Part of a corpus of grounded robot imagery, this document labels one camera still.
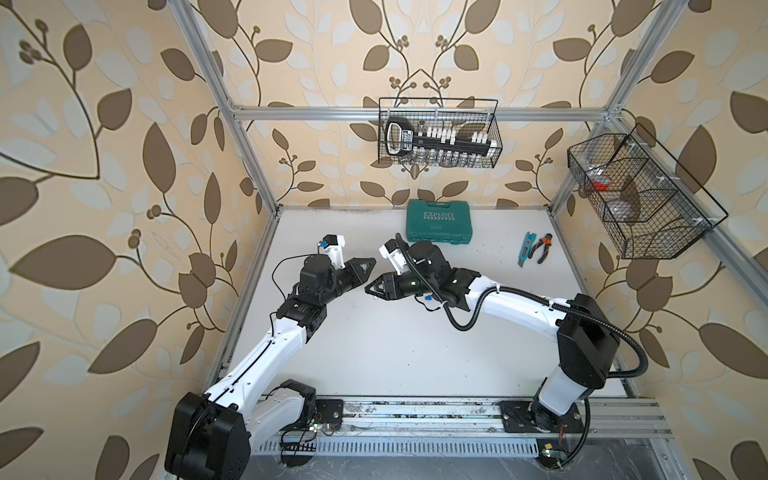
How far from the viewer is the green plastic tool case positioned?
43.4 inches

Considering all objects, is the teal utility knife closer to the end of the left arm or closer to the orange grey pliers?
the orange grey pliers

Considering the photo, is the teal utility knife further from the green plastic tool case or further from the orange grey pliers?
the green plastic tool case

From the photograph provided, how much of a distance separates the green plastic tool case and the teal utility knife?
0.19 m

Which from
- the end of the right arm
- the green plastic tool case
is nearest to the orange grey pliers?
the green plastic tool case

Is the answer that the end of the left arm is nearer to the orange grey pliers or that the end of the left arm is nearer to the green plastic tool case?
the green plastic tool case

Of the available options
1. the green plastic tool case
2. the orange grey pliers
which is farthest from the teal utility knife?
the green plastic tool case

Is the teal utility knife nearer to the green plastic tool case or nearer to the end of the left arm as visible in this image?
the green plastic tool case

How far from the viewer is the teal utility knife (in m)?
1.07

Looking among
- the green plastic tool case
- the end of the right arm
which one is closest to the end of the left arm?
the end of the right arm

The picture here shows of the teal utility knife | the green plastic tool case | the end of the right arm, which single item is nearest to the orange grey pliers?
the teal utility knife

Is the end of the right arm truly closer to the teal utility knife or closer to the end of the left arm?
the end of the left arm

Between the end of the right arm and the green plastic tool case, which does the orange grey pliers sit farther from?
the end of the right arm

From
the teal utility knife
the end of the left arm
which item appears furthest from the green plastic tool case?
the end of the left arm

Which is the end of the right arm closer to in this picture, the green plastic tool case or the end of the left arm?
the end of the left arm
